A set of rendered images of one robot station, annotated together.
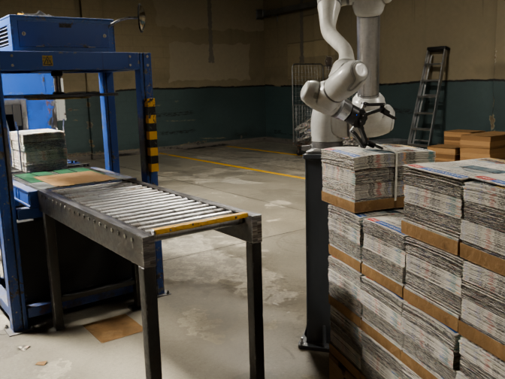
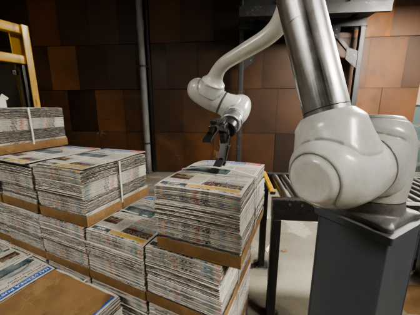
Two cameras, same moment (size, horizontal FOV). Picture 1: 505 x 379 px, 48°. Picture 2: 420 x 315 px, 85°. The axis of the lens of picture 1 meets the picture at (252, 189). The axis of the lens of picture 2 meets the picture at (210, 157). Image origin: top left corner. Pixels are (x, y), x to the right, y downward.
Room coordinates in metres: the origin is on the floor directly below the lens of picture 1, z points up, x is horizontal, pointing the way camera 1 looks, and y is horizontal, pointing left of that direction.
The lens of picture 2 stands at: (2.86, -1.14, 1.30)
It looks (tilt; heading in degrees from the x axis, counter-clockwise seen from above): 13 degrees down; 132
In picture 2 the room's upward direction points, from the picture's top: straight up
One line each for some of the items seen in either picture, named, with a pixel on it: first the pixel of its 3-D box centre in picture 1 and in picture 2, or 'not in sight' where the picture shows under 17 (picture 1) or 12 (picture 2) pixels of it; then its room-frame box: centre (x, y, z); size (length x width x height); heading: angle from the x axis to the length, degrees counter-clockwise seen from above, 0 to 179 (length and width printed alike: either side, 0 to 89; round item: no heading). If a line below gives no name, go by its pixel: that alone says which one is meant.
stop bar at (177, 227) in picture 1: (202, 222); (267, 181); (2.17, 0.20, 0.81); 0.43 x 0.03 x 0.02; 126
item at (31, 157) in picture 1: (37, 149); not in sight; (4.00, 1.51, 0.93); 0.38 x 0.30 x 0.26; 36
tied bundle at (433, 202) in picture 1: (478, 204); (97, 182); (1.76, -0.72, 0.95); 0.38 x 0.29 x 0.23; 109
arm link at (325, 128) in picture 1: (329, 118); (375, 155); (2.78, -0.39, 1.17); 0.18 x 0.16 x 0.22; 77
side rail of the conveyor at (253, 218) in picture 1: (179, 204); (400, 214); (2.86, 0.38, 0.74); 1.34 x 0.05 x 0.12; 36
